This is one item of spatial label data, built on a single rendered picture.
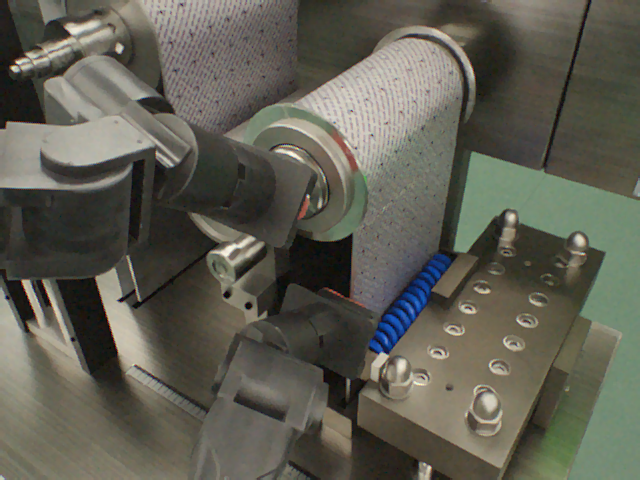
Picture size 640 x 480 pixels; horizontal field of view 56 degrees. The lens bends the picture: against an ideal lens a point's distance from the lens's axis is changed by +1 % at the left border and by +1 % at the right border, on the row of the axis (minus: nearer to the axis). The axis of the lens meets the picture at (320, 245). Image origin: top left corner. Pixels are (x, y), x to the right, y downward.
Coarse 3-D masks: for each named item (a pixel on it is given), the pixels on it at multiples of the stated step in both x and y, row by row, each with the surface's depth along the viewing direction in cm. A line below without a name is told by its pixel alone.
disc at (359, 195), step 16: (272, 112) 56; (288, 112) 55; (304, 112) 54; (256, 128) 59; (320, 128) 54; (336, 128) 53; (336, 144) 54; (352, 160) 54; (352, 176) 55; (352, 192) 56; (368, 192) 55; (352, 208) 57; (336, 224) 59; (352, 224) 58; (320, 240) 62
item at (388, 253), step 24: (432, 168) 71; (408, 192) 67; (432, 192) 74; (384, 216) 63; (408, 216) 70; (432, 216) 78; (360, 240) 60; (384, 240) 66; (408, 240) 73; (432, 240) 81; (360, 264) 63; (384, 264) 69; (408, 264) 76; (360, 288) 65; (384, 288) 72; (384, 312) 75
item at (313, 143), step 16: (272, 128) 56; (288, 128) 55; (304, 128) 54; (256, 144) 58; (272, 144) 57; (304, 144) 55; (320, 144) 54; (320, 160) 55; (336, 160) 54; (336, 176) 55; (336, 192) 56; (336, 208) 57; (304, 224) 61; (320, 224) 59
